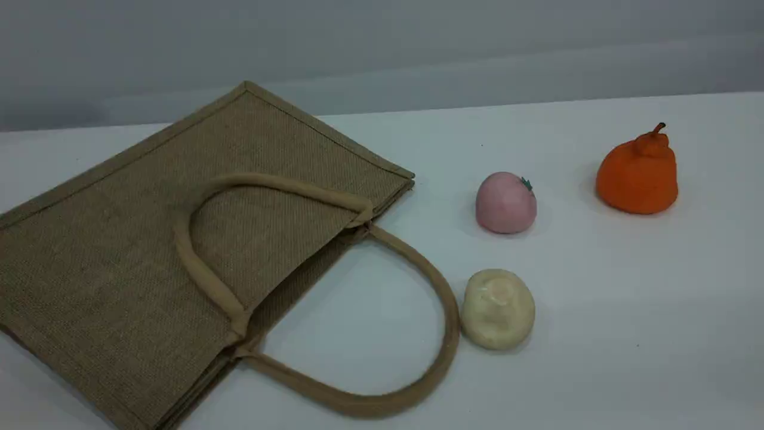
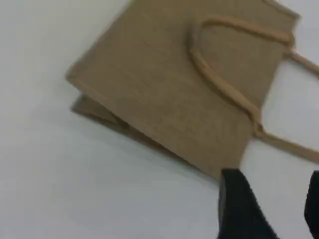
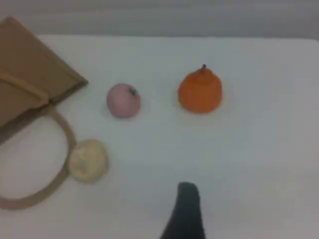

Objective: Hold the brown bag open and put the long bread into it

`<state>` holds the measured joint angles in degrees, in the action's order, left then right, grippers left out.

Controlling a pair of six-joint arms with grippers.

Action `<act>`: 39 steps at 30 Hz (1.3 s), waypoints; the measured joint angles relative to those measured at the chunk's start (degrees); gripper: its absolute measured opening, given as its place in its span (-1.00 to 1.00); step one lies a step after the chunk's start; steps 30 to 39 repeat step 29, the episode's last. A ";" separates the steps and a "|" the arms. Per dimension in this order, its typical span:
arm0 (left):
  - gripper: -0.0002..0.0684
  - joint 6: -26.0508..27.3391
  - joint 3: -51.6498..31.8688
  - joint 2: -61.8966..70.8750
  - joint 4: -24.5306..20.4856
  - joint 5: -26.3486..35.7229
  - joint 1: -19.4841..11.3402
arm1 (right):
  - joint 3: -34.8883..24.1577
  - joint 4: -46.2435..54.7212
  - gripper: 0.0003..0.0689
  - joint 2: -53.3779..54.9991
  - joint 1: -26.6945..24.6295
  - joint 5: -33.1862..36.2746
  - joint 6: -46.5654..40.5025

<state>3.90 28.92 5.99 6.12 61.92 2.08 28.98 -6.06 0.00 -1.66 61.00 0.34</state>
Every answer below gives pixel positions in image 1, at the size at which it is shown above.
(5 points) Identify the orange toy pear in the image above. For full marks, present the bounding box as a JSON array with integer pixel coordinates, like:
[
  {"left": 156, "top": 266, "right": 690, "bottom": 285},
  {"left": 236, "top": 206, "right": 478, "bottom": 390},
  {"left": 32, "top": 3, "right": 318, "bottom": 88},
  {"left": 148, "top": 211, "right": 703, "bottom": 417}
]
[{"left": 595, "top": 122, "right": 679, "bottom": 216}]

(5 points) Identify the brown jute tote bag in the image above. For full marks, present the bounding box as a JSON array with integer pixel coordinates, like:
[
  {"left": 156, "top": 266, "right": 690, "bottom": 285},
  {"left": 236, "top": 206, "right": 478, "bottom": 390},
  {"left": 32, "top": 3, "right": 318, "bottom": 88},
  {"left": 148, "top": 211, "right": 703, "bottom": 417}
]
[{"left": 0, "top": 81, "right": 461, "bottom": 430}]

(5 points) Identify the pink toy peach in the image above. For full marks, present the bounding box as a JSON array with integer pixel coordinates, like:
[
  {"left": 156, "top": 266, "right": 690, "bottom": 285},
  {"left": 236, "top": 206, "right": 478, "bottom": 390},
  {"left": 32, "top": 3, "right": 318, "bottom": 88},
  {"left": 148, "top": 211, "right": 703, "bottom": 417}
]
[{"left": 475, "top": 171, "right": 538, "bottom": 235}]

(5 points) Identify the cream round bun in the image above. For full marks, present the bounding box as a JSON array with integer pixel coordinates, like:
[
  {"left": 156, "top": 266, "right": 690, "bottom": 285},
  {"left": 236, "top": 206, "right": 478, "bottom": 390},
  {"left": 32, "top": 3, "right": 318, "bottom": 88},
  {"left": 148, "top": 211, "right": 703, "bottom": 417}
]
[{"left": 460, "top": 268, "right": 536, "bottom": 352}]

